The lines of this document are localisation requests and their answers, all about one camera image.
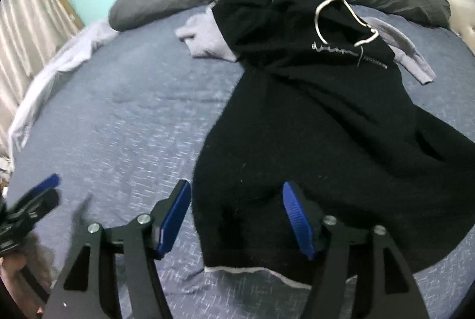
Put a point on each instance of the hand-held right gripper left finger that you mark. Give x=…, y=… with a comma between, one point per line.
x=174, y=222

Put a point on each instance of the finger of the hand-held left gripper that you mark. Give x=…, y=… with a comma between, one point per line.
x=44, y=204
x=46, y=181

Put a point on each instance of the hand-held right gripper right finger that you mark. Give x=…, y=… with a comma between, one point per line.
x=297, y=218

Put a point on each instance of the black sweater with white trim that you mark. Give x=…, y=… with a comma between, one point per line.
x=315, y=137

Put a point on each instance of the blue-grey bedspread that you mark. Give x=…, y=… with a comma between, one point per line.
x=130, y=118

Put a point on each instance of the white bed sheet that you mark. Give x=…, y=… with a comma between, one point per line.
x=66, y=59

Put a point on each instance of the beige striped curtain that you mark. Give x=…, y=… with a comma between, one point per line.
x=26, y=25

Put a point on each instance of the light grey garment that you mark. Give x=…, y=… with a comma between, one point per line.
x=207, y=40

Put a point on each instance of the wooden frame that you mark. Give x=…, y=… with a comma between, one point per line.
x=68, y=7

